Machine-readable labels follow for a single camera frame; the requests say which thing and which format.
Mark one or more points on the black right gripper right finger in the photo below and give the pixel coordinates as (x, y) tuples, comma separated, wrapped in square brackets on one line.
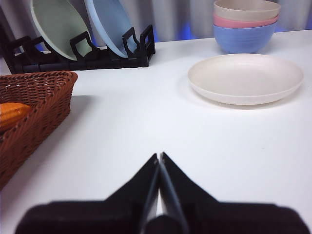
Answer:
[(231, 217)]

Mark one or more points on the blue bowl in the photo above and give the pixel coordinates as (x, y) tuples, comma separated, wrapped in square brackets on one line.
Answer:
[(243, 39)]

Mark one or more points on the pale green plate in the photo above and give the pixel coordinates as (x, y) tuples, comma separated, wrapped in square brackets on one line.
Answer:
[(58, 26)]

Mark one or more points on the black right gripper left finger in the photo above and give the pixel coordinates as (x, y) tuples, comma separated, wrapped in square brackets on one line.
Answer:
[(97, 217)]

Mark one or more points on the brown wicker basket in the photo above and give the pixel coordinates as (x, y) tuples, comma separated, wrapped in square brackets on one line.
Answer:
[(36, 109)]

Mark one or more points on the cream bowl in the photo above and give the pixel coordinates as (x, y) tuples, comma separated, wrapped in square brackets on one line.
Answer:
[(246, 11)]

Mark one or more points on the light blue plate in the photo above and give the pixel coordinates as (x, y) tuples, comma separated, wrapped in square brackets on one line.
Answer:
[(109, 24)]

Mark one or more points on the black dish rack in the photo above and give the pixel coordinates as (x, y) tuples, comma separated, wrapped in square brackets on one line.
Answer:
[(97, 63)]

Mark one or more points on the cream white plate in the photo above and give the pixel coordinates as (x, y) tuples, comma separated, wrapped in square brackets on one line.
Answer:
[(243, 78)]

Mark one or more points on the grey curtain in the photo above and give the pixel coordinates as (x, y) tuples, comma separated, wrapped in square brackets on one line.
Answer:
[(170, 17)]

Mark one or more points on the orange corn cob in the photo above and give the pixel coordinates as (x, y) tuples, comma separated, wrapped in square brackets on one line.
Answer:
[(12, 115)]

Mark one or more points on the pink bowl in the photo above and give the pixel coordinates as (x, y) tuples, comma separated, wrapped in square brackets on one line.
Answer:
[(243, 23)]

